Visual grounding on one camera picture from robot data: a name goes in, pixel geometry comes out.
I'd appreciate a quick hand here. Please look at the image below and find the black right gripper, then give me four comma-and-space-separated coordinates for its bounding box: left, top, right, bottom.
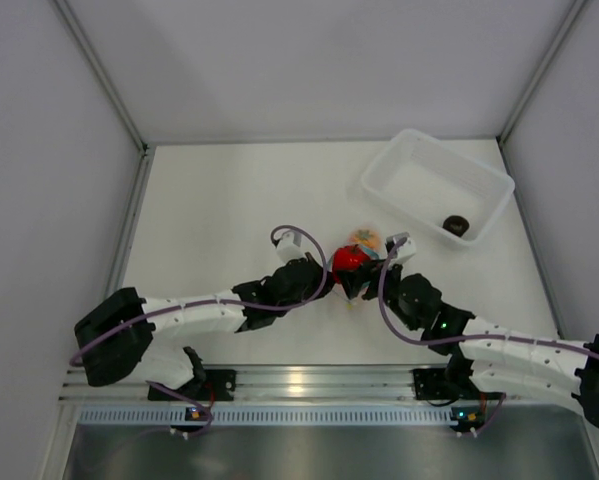
338, 256, 421, 331

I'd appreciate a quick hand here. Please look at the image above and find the clear zip top bag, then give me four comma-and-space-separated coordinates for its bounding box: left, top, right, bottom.
328, 225, 383, 308

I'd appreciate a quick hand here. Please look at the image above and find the red fake pepper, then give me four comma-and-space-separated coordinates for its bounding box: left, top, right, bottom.
331, 244, 373, 272

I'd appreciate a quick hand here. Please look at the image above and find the yellow fake bell pepper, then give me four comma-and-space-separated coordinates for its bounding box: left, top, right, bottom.
348, 227, 383, 253

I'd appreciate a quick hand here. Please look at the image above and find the black fake food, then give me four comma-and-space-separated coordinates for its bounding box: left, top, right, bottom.
442, 215, 470, 238

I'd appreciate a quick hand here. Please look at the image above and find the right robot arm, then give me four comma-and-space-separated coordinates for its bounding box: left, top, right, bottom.
334, 262, 599, 429

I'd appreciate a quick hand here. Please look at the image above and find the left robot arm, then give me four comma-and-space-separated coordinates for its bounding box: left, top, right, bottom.
72, 255, 334, 400

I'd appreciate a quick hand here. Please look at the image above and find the white plastic basket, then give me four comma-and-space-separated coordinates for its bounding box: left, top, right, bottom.
359, 129, 515, 248

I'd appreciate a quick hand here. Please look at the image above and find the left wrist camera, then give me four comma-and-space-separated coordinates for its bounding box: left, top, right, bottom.
275, 229, 305, 264

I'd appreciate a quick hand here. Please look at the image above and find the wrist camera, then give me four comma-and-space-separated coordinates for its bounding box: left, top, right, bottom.
385, 232, 417, 266
275, 229, 305, 264

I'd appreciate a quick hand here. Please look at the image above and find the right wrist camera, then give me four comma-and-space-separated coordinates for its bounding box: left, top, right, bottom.
385, 232, 417, 266

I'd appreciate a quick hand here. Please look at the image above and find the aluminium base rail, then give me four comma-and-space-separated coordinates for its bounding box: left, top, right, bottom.
58, 365, 441, 404

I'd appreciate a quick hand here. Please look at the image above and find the aluminium frame post left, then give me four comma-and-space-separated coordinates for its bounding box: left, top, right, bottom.
50, 0, 148, 153

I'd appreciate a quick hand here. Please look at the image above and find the aluminium frame post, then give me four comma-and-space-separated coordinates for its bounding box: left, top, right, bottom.
497, 0, 591, 146
50, 0, 148, 153

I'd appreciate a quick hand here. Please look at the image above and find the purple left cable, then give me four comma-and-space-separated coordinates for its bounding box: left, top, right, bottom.
68, 224, 328, 366

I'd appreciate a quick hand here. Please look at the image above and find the white slotted cable duct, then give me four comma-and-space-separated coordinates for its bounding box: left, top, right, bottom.
78, 404, 480, 427

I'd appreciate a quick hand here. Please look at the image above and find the aluminium frame post right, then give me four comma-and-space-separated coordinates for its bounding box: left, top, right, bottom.
497, 0, 591, 146

